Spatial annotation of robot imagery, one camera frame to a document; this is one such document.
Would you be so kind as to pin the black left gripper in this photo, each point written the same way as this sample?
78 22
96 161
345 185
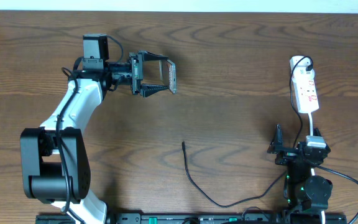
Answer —
137 76

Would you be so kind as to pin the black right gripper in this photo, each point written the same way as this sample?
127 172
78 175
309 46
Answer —
287 154

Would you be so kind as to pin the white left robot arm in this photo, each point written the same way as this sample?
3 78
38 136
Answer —
55 165

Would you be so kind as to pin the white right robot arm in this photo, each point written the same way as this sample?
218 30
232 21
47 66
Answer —
307 192

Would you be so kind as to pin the white USB charger adapter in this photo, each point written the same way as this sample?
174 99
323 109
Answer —
301 66

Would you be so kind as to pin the white power strip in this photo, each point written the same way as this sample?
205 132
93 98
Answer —
305 94

